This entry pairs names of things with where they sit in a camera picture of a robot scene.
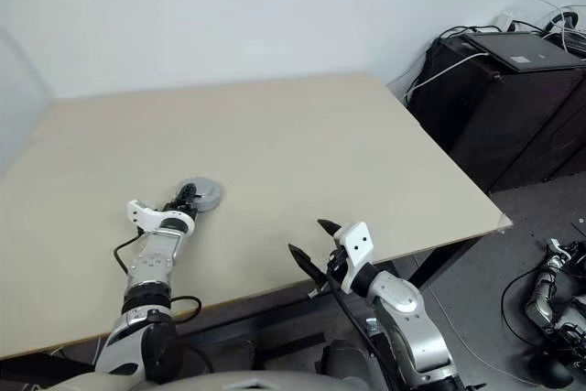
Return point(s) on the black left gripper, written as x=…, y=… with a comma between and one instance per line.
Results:
x=183, y=204

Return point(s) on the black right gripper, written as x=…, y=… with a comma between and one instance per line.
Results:
x=334, y=269

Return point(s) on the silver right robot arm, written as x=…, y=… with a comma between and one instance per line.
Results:
x=403, y=304

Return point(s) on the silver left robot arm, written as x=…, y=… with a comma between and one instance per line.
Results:
x=151, y=263

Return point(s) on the black gear part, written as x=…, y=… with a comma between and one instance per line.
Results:
x=213, y=203

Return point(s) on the large black equipment case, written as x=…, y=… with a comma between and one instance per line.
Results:
x=503, y=134

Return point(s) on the silver spare robot on floor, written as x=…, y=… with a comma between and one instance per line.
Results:
x=540, y=304

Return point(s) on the black laptop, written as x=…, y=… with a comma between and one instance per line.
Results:
x=526, y=50

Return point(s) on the white power adapter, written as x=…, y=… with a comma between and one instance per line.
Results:
x=504, y=20

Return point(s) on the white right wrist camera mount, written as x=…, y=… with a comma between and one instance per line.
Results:
x=357, y=240

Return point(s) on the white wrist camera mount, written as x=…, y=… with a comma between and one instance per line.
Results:
x=137, y=214
x=357, y=240

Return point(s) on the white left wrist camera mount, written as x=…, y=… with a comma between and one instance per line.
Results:
x=137, y=214

